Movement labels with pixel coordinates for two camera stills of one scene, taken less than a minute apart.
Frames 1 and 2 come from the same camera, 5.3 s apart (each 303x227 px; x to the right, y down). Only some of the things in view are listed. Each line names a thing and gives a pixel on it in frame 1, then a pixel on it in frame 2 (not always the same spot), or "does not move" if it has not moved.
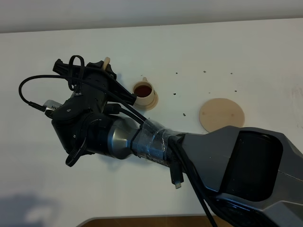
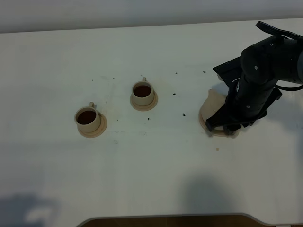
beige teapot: (106, 61) -> (215, 100)
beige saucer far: (149, 107) does not move
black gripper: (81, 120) -> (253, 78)
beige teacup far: (144, 91) does not move
